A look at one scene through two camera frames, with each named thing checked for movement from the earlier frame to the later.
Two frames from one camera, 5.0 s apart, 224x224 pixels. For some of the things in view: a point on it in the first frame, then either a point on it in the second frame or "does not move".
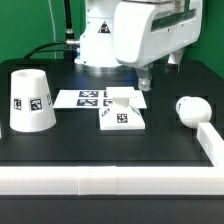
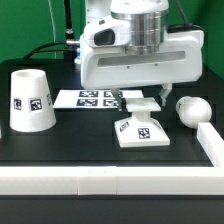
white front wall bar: [111, 180] does not move
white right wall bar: [212, 142] does not move
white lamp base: [122, 115] → [140, 130]
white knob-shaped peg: [193, 110] does not move
